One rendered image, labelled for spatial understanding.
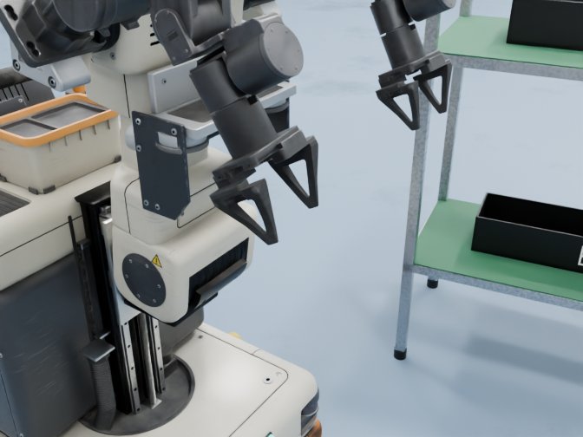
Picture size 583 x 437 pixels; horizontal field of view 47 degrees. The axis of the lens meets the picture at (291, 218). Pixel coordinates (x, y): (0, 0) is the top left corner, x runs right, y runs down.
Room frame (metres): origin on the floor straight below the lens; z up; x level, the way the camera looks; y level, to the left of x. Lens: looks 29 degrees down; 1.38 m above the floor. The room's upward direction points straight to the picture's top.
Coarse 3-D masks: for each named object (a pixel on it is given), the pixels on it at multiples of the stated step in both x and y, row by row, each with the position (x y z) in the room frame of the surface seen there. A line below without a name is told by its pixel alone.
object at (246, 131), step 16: (256, 96) 0.71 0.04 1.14; (224, 112) 0.69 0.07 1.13; (240, 112) 0.69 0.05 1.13; (256, 112) 0.70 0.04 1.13; (224, 128) 0.69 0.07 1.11; (240, 128) 0.69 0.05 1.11; (256, 128) 0.69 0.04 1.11; (272, 128) 0.71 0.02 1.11; (288, 128) 0.74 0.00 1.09; (240, 144) 0.68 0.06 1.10; (256, 144) 0.68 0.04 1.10; (272, 144) 0.68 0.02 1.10; (240, 160) 0.66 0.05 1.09; (256, 160) 0.65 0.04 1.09; (224, 176) 0.67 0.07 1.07
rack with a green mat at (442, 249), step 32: (448, 32) 1.80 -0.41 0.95; (480, 32) 1.80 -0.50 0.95; (480, 64) 1.57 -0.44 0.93; (512, 64) 1.54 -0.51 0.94; (544, 64) 1.51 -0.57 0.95; (576, 64) 1.50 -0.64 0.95; (448, 128) 2.00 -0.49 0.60; (416, 160) 1.62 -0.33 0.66; (448, 160) 2.00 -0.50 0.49; (416, 192) 1.61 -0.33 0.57; (448, 192) 2.01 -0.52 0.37; (416, 224) 1.61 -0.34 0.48; (448, 224) 1.84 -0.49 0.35; (416, 256) 1.65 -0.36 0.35; (448, 256) 1.65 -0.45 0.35; (480, 256) 1.65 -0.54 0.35; (512, 288) 1.50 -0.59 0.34; (544, 288) 1.49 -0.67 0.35; (576, 288) 1.49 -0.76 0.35
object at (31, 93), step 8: (32, 80) 1.42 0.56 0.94; (8, 88) 1.37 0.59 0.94; (16, 88) 1.39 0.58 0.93; (24, 88) 1.40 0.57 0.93; (32, 88) 1.41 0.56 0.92; (40, 88) 1.43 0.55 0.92; (48, 88) 1.44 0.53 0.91; (72, 88) 1.44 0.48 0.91; (0, 96) 1.35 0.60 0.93; (8, 96) 1.36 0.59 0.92; (16, 96) 1.37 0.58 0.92; (24, 96) 1.39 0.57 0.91; (32, 96) 1.40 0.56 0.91; (40, 96) 1.42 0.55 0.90; (48, 96) 1.43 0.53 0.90; (0, 104) 1.34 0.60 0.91; (8, 104) 1.35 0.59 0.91; (16, 104) 1.36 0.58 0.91; (24, 104) 1.37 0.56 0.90; (32, 104) 1.39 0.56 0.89; (0, 112) 1.33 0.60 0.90; (8, 112) 1.34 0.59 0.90
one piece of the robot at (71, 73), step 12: (12, 48) 0.89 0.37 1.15; (12, 60) 0.89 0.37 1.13; (72, 60) 0.87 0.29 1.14; (24, 72) 0.88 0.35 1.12; (36, 72) 0.86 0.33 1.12; (48, 72) 0.85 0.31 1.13; (60, 72) 0.85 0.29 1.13; (72, 72) 0.86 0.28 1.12; (84, 72) 0.87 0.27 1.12; (48, 84) 0.85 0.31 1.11; (60, 84) 0.84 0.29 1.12; (72, 84) 0.85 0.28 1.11; (84, 84) 0.87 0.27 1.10
